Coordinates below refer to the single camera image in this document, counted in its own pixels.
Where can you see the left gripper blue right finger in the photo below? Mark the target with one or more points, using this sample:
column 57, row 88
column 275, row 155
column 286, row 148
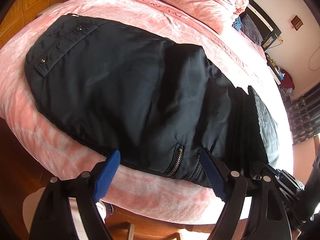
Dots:
column 214, row 176

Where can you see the brown wall ornament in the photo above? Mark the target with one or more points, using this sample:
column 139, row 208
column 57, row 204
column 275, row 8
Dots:
column 296, row 23

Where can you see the black pants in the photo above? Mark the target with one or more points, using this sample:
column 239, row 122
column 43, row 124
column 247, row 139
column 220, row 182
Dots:
column 114, row 86

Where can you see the red garment on table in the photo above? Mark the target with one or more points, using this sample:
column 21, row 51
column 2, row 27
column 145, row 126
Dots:
column 287, row 81

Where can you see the grey pillow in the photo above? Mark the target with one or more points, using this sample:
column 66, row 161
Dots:
column 250, row 30

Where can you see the dark patterned curtain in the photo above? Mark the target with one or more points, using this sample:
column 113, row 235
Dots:
column 303, row 115

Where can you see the dark bed headboard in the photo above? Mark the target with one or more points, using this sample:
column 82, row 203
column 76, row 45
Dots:
column 266, row 26

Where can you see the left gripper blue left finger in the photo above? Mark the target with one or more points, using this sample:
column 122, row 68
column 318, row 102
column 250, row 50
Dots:
column 104, row 173

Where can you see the pink floral bed blanket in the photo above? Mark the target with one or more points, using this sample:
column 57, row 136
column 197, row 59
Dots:
column 166, row 199

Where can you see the cluttered bedside table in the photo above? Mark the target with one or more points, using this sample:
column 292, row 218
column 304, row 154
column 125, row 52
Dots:
column 277, row 72

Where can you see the blue garment on bed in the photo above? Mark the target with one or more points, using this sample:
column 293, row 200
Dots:
column 237, row 24

